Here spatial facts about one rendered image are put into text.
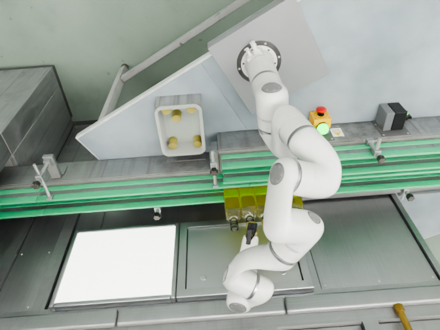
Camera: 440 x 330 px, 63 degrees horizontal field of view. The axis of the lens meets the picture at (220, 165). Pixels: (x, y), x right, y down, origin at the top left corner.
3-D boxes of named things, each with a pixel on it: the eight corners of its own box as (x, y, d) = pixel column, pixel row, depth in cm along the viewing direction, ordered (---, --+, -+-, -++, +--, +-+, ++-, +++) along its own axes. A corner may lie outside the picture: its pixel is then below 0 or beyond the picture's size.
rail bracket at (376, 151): (362, 143, 140) (375, 164, 130) (366, 126, 136) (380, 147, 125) (372, 142, 140) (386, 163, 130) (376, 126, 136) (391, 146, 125)
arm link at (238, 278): (299, 243, 95) (260, 287, 107) (256, 222, 94) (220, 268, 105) (300, 268, 88) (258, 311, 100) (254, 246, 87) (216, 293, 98)
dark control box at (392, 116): (374, 120, 149) (382, 131, 142) (378, 103, 144) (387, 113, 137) (394, 118, 149) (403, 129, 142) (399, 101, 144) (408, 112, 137)
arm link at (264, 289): (244, 286, 95) (275, 300, 96) (250, 253, 103) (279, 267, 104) (220, 309, 105) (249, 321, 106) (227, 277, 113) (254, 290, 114)
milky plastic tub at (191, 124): (164, 145, 151) (162, 157, 145) (155, 96, 137) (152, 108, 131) (205, 141, 151) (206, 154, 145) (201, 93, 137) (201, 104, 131)
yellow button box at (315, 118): (308, 125, 149) (311, 135, 143) (309, 109, 144) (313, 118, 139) (324, 124, 149) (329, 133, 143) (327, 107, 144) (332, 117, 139)
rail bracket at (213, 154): (211, 174, 146) (212, 196, 136) (207, 140, 135) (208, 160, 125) (219, 173, 146) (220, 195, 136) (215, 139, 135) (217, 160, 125)
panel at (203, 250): (76, 234, 150) (50, 311, 124) (74, 230, 148) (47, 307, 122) (293, 219, 150) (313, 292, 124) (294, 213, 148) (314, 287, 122)
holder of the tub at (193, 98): (166, 154, 155) (165, 165, 149) (156, 96, 138) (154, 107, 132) (206, 150, 155) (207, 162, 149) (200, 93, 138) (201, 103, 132)
